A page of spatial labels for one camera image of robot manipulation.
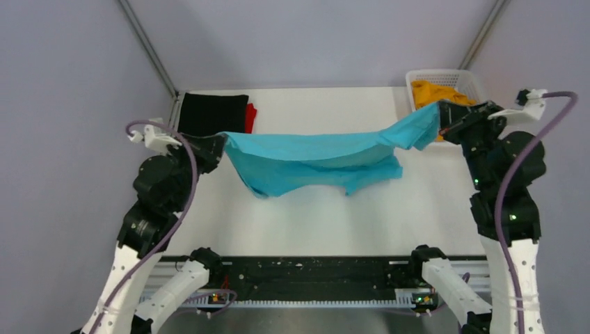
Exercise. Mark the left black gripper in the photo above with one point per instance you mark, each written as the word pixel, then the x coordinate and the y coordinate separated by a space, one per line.
pixel 209 149

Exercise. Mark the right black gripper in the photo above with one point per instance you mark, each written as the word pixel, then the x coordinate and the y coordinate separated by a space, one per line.
pixel 455 118

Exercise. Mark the turquoise t shirt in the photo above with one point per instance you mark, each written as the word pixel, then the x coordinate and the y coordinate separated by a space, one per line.
pixel 271 165

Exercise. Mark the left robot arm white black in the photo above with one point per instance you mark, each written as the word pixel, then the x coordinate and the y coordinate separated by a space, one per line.
pixel 120 310

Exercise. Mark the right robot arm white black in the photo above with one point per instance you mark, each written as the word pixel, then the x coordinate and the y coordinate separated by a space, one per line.
pixel 502 166

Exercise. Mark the folded black t shirt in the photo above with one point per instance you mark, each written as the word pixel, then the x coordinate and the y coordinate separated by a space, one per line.
pixel 207 115

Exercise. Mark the white plastic basket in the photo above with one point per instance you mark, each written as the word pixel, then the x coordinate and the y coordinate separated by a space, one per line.
pixel 462 81

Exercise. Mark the orange t shirt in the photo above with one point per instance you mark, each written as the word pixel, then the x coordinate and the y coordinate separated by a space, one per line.
pixel 425 93

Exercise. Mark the folded red t shirt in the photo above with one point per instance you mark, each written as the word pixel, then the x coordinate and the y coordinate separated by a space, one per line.
pixel 251 114

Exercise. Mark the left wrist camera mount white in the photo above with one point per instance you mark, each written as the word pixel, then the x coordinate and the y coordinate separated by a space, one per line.
pixel 154 138

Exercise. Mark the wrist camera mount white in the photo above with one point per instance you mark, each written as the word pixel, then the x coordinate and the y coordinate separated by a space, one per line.
pixel 154 138
pixel 531 104

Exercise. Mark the left aluminium side rail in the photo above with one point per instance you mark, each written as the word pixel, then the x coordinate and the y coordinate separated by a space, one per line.
pixel 161 195

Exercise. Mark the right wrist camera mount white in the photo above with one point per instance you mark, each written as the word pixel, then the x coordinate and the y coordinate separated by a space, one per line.
pixel 531 104

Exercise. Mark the aluminium front rail frame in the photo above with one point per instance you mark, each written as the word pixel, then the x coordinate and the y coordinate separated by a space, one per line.
pixel 216 300

